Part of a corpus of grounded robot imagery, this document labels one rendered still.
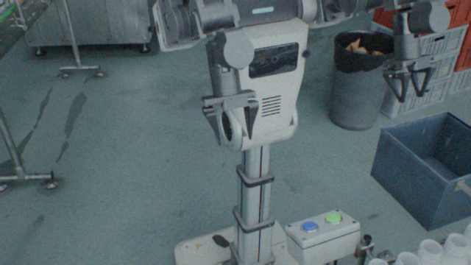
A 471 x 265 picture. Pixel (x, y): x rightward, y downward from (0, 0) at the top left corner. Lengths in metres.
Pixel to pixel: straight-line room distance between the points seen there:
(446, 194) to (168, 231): 1.50
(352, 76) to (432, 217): 1.66
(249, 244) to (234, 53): 0.99
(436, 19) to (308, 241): 0.53
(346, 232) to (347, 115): 2.28
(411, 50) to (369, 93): 2.04
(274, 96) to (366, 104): 1.97
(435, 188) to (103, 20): 3.51
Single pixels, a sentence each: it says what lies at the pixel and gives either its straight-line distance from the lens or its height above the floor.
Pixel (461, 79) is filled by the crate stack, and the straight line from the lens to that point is 4.03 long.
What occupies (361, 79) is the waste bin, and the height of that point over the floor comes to 0.45.
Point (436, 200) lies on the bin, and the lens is 1.46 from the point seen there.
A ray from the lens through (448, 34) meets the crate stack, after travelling 3.50.
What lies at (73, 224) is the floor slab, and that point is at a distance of 2.58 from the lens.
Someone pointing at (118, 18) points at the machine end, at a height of 0.38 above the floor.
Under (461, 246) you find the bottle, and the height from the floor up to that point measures 1.14.
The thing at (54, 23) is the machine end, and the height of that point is 0.35.
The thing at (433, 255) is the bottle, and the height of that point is 1.16.
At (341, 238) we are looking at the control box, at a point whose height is 1.10.
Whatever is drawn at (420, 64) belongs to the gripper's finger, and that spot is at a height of 1.37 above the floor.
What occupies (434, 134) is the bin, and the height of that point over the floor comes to 0.85.
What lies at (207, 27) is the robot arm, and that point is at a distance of 0.80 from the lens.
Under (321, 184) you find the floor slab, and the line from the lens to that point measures 2.71.
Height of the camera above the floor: 1.79
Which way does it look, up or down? 35 degrees down
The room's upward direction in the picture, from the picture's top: straight up
